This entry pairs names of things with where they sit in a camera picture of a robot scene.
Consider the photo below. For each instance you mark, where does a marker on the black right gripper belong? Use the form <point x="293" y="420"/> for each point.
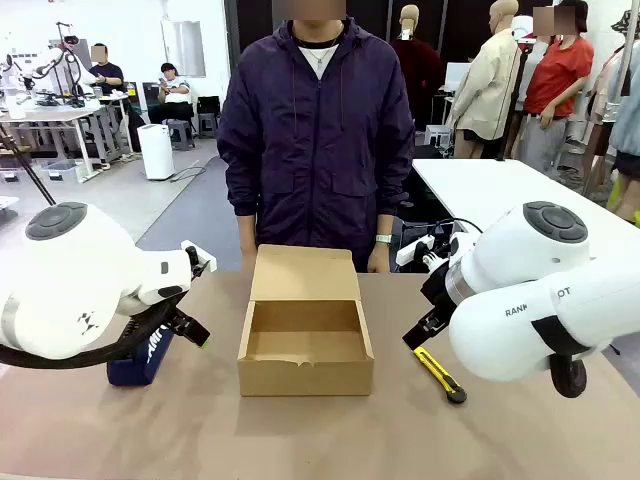
<point x="437" y="292"/>

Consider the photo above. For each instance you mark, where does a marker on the yellow utility knife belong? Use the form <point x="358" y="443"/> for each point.
<point x="440" y="375"/>

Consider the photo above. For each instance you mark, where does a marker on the blue zippered pencil case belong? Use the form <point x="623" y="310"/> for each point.
<point x="130" y="372"/>

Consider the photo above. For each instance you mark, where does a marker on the brown cardboard box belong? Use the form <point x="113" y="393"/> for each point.
<point x="305" y="375"/>

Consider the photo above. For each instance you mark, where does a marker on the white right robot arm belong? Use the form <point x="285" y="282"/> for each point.
<point x="525" y="325"/>

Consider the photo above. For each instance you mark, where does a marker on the person's right forearm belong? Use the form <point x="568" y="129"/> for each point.
<point x="246" y="230"/>

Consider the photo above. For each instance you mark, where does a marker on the person's left forearm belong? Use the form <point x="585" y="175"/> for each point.
<point x="385" y="225"/>

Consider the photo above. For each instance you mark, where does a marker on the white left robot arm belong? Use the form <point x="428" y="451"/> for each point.
<point x="65" y="280"/>

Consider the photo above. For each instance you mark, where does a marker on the person's left hand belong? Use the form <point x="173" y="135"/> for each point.
<point x="379" y="259"/>

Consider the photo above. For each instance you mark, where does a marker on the person's right hand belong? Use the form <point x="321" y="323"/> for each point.
<point x="248" y="259"/>

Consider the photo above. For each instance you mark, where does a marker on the white power strip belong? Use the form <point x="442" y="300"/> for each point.
<point x="412" y="252"/>

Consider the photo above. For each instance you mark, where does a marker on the white wristwatch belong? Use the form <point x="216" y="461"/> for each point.
<point x="384" y="239"/>

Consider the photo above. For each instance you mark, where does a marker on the white table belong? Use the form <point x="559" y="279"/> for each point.
<point x="475" y="190"/>

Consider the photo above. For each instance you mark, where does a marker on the white air purifier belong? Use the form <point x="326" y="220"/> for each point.
<point x="156" y="151"/>

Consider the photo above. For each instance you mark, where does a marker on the grey metal stool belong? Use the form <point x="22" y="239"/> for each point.
<point x="208" y="125"/>
<point x="181" y="135"/>

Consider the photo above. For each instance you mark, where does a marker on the clear plastic storage bin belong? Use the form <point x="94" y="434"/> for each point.
<point x="60" y="171"/>

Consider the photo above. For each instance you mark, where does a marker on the person in purple jacket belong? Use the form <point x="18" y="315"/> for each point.
<point x="315" y="150"/>

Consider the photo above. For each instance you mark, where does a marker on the black tripod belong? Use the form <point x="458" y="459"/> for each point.
<point x="30" y="172"/>

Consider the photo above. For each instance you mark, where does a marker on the seated person in white shirt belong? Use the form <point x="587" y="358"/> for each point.
<point x="177" y="95"/>

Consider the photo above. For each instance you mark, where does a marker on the mannequin in beige jacket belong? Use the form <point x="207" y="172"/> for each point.
<point x="487" y="90"/>

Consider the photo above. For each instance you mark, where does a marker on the mannequin in dark red garment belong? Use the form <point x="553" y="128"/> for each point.
<point x="417" y="75"/>

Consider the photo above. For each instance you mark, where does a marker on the white background desk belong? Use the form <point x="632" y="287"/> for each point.
<point x="50" y="114"/>

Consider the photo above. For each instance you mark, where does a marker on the seated person in dark shirt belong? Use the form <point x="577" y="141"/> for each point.
<point x="107" y="75"/>

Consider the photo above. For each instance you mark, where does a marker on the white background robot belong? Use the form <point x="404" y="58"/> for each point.
<point x="75" y="72"/>

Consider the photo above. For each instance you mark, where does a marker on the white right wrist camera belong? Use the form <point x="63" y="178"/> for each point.
<point x="457" y="247"/>

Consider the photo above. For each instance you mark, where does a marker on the grey wall panel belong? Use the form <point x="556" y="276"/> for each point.
<point x="183" y="49"/>

